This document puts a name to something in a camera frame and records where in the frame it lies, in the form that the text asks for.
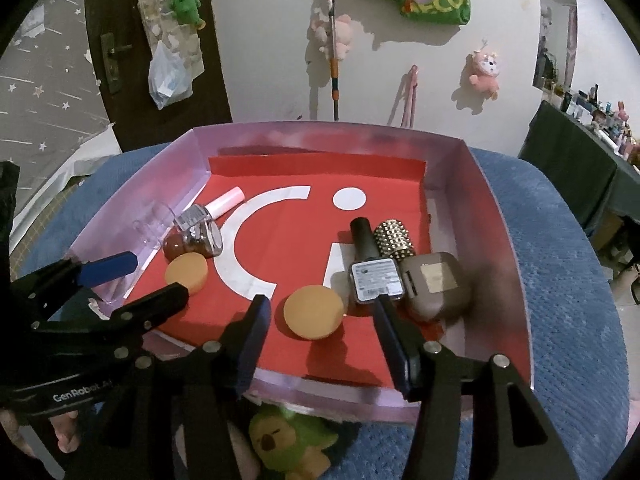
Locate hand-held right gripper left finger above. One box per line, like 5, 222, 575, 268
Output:
75, 294, 273, 480

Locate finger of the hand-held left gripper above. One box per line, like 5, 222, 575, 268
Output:
12, 251, 140, 322
31, 281, 191, 357

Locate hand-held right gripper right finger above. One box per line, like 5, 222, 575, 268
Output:
371, 294, 566, 480

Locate tan round sponge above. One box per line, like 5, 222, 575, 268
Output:
283, 285, 347, 341
164, 252, 209, 295

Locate small clear jar brown contents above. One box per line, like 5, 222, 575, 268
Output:
162, 220, 224, 261

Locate black bottle with white label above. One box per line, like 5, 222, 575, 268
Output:
347, 216, 405, 305

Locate studded metallic cylinder bottle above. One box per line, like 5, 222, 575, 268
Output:
374, 218, 417, 263

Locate pink cap nail polish bottle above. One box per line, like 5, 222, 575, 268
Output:
173, 186, 246, 228

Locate pink cardboard box red base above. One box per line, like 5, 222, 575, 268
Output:
67, 120, 536, 423

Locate person's left hand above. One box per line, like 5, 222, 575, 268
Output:
0, 407, 83, 458

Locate clear plastic cup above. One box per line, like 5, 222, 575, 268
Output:
132, 200, 181, 246

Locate grey rounded case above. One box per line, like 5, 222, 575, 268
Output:
400, 251, 473, 323

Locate green and yellow plush toy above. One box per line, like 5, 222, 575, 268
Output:
248, 405, 340, 480

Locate dark brown door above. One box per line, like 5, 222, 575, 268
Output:
84, 0, 233, 153

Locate clear plastic bag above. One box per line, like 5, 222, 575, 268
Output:
148, 40, 193, 111

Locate clear hanging organizer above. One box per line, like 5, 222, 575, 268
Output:
125, 0, 206, 76

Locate dark green covered side table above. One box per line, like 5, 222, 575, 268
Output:
517, 100, 640, 261

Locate pink bear plush toy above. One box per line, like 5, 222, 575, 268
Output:
467, 49, 502, 100

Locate row of bottles and boxes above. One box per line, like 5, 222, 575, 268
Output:
532, 77, 640, 166

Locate pink pig plush toy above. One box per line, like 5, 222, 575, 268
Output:
310, 14, 355, 63

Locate door handle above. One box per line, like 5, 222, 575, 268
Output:
100, 32, 133, 95

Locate orange and grey mop handle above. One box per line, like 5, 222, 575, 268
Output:
325, 0, 343, 122

